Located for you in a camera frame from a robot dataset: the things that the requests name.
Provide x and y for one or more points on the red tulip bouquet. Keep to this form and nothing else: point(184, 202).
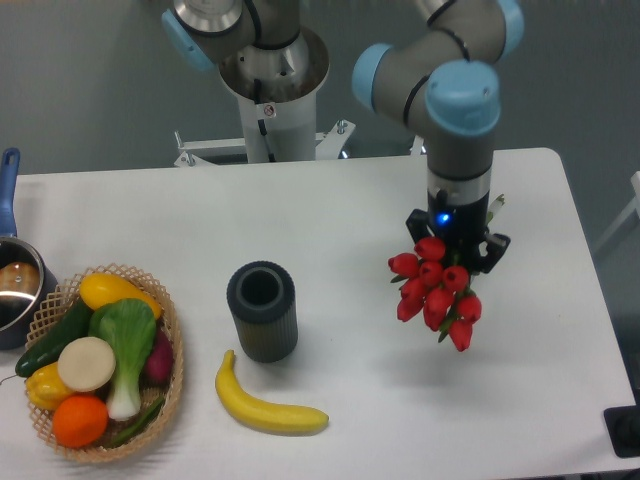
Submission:
point(441, 294)

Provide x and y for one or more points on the yellow bell pepper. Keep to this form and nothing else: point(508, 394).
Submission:
point(45, 388)

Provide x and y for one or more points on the yellow banana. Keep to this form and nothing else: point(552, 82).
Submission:
point(259, 414)

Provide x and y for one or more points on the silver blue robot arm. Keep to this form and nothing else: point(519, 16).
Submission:
point(442, 88)

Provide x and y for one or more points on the white frame at right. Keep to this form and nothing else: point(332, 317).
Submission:
point(623, 223)

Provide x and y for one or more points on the green bean pod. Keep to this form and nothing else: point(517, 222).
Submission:
point(139, 425)

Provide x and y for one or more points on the orange fruit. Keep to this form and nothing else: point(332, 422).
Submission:
point(79, 421)

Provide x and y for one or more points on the purple sweet potato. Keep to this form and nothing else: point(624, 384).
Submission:
point(159, 364)

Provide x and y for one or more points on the woven wicker basket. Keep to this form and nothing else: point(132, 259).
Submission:
point(52, 310)

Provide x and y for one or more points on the green cucumber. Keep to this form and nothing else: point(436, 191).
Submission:
point(73, 325)

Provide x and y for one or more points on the yellow squash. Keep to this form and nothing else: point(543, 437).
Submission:
point(100, 289)

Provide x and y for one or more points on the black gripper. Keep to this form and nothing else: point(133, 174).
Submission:
point(462, 228)

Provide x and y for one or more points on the black device at table edge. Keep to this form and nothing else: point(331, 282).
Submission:
point(623, 429)

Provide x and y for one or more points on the green bok choy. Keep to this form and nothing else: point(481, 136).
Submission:
point(128, 326)

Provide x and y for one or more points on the beige round bun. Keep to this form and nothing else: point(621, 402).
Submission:
point(86, 364)

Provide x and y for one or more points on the blue handled saucepan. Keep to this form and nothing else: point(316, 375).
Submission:
point(25, 279)

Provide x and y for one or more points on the dark grey ribbed vase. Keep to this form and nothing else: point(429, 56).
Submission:
point(262, 300)

